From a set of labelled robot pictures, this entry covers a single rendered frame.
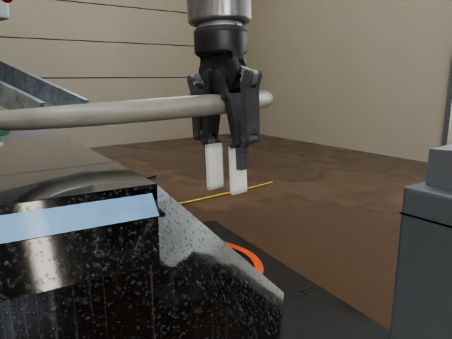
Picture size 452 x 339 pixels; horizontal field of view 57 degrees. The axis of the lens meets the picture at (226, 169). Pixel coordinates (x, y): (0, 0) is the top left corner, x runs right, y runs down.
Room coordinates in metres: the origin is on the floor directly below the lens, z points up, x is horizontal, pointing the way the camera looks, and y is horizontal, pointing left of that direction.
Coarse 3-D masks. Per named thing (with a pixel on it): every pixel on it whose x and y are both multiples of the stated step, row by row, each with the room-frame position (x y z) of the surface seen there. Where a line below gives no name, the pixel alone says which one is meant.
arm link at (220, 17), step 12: (192, 0) 0.59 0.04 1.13; (204, 0) 0.58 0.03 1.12; (216, 0) 0.57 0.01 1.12; (228, 0) 0.58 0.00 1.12; (240, 0) 0.58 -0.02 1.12; (192, 12) 0.59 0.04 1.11; (204, 12) 0.58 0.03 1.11; (216, 12) 0.57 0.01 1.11; (228, 12) 0.57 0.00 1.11; (240, 12) 0.58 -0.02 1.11; (192, 24) 0.61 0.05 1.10; (204, 24) 0.59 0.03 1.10; (216, 24) 0.59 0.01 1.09; (240, 24) 0.60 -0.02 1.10
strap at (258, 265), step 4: (228, 244) 2.39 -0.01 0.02; (232, 244) 2.39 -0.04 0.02; (236, 248) 2.33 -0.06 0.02; (240, 248) 2.33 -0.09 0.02; (244, 248) 2.33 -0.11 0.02; (244, 252) 2.28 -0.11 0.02; (248, 252) 2.28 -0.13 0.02; (248, 256) 2.22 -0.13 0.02; (252, 256) 2.22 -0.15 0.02; (256, 256) 2.22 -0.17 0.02; (252, 260) 2.17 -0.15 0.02; (256, 260) 2.17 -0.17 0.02; (256, 264) 2.12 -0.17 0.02; (260, 264) 2.12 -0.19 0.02; (256, 268) 2.07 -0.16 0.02; (260, 268) 2.07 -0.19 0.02
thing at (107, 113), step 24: (192, 96) 0.58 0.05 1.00; (216, 96) 0.59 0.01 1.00; (264, 96) 0.68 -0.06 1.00; (0, 120) 0.60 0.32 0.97; (24, 120) 0.56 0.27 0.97; (48, 120) 0.55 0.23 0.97; (72, 120) 0.54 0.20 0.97; (96, 120) 0.54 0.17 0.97; (120, 120) 0.54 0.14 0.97; (144, 120) 0.55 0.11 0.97
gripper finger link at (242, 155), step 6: (240, 138) 0.58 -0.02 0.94; (252, 138) 0.56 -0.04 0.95; (246, 144) 0.57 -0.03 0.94; (240, 150) 0.58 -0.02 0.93; (246, 150) 0.58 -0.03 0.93; (240, 156) 0.58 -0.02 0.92; (246, 156) 0.58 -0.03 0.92; (240, 162) 0.58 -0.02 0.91; (246, 162) 0.58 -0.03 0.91; (240, 168) 0.57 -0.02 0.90; (246, 168) 0.58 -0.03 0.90
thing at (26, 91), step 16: (0, 64) 1.10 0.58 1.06; (0, 80) 1.09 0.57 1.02; (16, 80) 1.07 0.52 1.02; (32, 80) 1.03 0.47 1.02; (0, 96) 0.91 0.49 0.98; (16, 96) 0.88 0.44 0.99; (32, 96) 0.87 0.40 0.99; (48, 96) 1.00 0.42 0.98; (64, 96) 0.97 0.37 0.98; (80, 96) 0.95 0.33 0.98
